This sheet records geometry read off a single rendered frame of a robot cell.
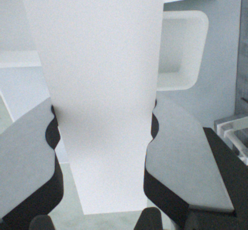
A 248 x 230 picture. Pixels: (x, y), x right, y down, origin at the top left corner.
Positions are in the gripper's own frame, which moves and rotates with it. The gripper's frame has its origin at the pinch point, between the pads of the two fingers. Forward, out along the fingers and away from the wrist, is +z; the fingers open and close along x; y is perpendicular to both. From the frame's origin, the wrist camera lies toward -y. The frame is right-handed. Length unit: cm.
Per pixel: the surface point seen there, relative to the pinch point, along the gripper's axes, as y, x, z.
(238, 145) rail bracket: 23.6, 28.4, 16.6
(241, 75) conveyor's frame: 12.9, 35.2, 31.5
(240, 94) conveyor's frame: 19, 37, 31
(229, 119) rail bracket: 21.9, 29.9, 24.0
